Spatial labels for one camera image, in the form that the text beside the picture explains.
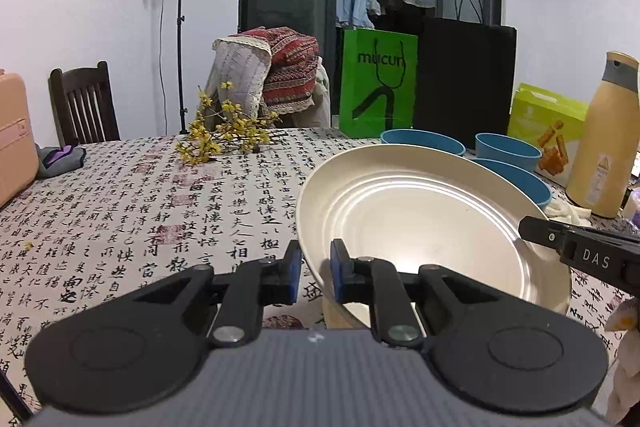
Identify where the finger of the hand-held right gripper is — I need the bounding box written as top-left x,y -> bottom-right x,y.
519,215 -> 567,254

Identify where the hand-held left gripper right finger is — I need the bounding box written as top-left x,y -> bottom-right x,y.
330,238 -> 496,349

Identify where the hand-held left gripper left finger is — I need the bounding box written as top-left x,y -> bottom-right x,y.
134,239 -> 302,349

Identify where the blue bowl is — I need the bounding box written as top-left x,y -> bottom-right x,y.
475,133 -> 543,172
472,158 -> 552,208
380,129 -> 467,158

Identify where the cream round plate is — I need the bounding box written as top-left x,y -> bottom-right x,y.
295,144 -> 572,332

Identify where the white crumpled cloth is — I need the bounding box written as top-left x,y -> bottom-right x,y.
545,197 -> 593,228

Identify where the beige thermos bottle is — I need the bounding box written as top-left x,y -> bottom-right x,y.
565,52 -> 640,219

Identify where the yellow-green snack box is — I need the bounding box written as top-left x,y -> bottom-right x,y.
507,83 -> 590,182

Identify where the yellow flower branch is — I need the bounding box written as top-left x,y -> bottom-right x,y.
175,82 -> 291,165

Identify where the calligraphy print tablecloth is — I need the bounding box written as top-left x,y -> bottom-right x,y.
0,127 -> 640,427

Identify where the black paper bag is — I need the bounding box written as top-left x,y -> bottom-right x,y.
412,0 -> 517,150

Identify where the green paper bag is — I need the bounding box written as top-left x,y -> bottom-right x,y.
339,28 -> 419,138

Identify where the red patterned blanket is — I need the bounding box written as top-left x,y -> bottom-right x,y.
239,27 -> 321,115

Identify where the white quilted cloth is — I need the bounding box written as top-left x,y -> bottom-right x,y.
211,36 -> 272,120

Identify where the grey purple cloth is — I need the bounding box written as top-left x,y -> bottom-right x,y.
36,144 -> 87,178

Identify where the dark wooden chair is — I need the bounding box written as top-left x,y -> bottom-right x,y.
48,61 -> 121,148

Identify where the pink hard case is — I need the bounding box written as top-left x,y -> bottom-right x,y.
0,69 -> 40,208

